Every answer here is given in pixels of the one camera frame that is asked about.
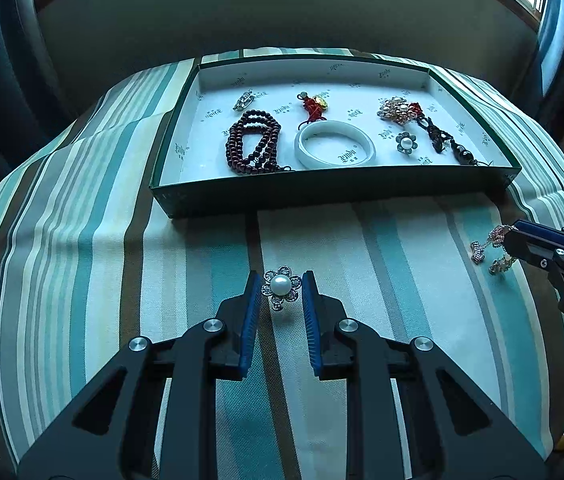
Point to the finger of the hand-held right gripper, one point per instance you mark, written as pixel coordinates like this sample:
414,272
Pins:
536,231
526,250

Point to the pink pearl cluster brooch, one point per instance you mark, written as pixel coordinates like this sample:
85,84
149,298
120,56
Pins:
394,109

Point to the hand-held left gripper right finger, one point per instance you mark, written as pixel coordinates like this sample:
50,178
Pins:
312,320

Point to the silver bar brooch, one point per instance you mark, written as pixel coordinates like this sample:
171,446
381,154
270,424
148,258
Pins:
245,100

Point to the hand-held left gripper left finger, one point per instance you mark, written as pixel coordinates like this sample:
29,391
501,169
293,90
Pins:
249,320

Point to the green cardboard box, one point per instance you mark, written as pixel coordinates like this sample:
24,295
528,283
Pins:
312,190

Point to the pearl flower brooch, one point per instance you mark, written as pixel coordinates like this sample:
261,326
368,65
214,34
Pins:
405,143
280,286

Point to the blue curtain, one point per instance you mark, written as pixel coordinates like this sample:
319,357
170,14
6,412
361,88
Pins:
556,35

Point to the striped tablecloth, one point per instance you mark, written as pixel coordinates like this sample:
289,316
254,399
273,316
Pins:
87,285

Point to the white jade bangle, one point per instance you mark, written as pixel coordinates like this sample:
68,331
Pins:
307,152

